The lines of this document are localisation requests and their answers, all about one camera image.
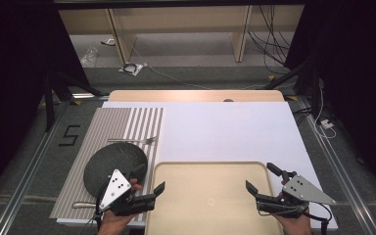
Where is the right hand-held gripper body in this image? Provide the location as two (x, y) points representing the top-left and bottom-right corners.
(256, 170), (337, 219)

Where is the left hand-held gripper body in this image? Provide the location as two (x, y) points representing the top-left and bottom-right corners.
(98, 168), (157, 217)

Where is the black round plate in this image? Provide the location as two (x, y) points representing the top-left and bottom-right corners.
(83, 142), (149, 199)

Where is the silver fork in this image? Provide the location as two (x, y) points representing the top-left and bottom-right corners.
(107, 136), (159, 146)

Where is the silver knife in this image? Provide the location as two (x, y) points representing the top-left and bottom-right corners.
(71, 202), (98, 210)

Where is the beige plastic tray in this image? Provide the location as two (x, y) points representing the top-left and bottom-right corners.
(144, 161), (285, 235)

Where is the person's left hand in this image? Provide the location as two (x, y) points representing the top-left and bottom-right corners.
(97, 178), (143, 235)

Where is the person's right hand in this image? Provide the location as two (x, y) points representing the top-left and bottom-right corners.
(273, 209), (313, 235)

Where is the grey white striped placemat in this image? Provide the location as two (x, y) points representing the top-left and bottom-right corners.
(49, 107), (165, 223)

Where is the white table board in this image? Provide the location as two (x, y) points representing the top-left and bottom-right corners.
(56, 101), (339, 231)

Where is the black metal stand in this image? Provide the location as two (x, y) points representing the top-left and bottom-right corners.
(43, 67), (103, 132)
(263, 53), (323, 119)

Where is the light wooden table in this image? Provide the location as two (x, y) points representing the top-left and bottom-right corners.
(107, 89), (286, 103)

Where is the black curtain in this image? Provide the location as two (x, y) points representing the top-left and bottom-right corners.
(283, 0), (376, 204)
(0, 0), (91, 210)

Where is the clear crumpled plastic bag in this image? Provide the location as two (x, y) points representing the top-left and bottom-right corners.
(79, 47), (99, 68)

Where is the light wooden desk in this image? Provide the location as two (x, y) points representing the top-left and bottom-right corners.
(58, 4), (306, 65)

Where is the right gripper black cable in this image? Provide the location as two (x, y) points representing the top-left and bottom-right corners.
(306, 202), (333, 235)

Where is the aluminium floor rail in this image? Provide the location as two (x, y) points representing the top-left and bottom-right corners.
(297, 97), (376, 235)
(0, 101), (71, 235)

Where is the thin white adapter cable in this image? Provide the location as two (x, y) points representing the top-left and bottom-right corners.
(312, 87), (338, 140)

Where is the long white floor cable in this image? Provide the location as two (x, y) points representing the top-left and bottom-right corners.
(130, 45), (269, 91)

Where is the plastic bag with black cable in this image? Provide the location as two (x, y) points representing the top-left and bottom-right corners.
(118, 62), (144, 77)

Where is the bundle of black cables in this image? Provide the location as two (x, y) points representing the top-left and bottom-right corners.
(247, 4), (296, 75)

